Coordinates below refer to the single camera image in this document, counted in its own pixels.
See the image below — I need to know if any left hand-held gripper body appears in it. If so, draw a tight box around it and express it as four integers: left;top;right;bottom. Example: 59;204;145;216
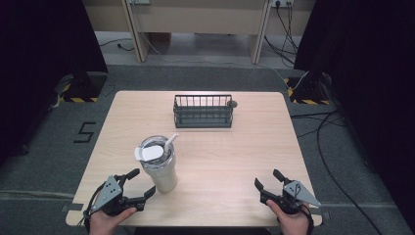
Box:
85;175;147;217

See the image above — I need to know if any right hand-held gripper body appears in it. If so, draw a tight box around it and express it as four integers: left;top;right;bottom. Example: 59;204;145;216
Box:
259;179;322;215

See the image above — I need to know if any white cup with straw lid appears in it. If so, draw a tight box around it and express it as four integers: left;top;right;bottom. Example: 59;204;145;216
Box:
134;132;180;194

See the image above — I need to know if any black wire rack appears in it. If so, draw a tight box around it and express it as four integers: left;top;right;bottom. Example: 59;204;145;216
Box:
172;94;235;129

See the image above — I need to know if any person's right hand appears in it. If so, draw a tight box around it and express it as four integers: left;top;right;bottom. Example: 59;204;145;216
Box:
265;199;311;235

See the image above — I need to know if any person's left hand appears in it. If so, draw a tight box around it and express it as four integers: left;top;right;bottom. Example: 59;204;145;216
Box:
88;207;138;235

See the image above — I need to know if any grey tape strip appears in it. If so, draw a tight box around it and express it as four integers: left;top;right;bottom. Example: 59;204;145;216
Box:
61;202;85;212

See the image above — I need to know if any black stand base striped tape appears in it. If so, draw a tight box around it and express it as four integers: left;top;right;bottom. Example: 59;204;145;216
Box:
283;71;333;106
58;71;110;104

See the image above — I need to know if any dark curtain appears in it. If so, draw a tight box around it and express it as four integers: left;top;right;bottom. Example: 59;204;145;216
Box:
293;0;415;226
0;0;110;165

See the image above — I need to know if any beige desk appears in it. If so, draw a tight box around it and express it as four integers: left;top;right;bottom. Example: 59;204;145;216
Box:
81;0;318;65

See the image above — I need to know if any white power strip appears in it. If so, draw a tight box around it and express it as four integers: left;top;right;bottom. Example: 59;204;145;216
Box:
271;0;295;9

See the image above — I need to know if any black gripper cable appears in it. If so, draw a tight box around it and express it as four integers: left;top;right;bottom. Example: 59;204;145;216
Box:
300;203;315;235
77;190;100;234

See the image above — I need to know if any long black cable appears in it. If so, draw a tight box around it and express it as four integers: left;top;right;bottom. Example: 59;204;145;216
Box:
289;110;377;235

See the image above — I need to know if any black floor cable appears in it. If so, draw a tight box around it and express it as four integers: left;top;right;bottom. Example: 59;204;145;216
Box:
98;37;136;53

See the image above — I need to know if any bundle of black cables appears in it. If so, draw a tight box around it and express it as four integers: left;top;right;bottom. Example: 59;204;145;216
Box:
263;2;300;69

